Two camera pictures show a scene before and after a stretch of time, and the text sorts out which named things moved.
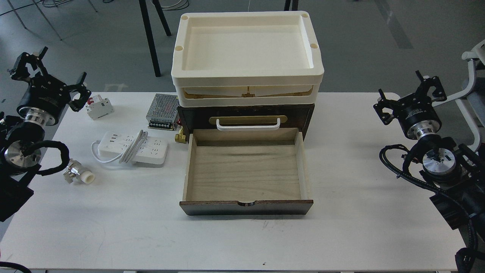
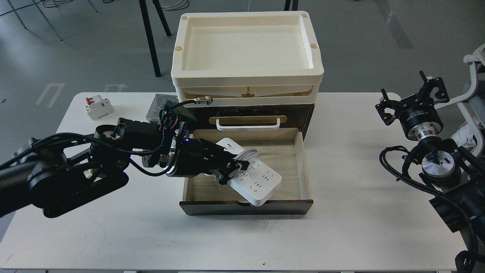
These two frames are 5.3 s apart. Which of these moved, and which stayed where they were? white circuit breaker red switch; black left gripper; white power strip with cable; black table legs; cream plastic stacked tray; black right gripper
Moved: black left gripper; white power strip with cable
Stayed: white circuit breaker red switch; cream plastic stacked tray; black table legs; black right gripper
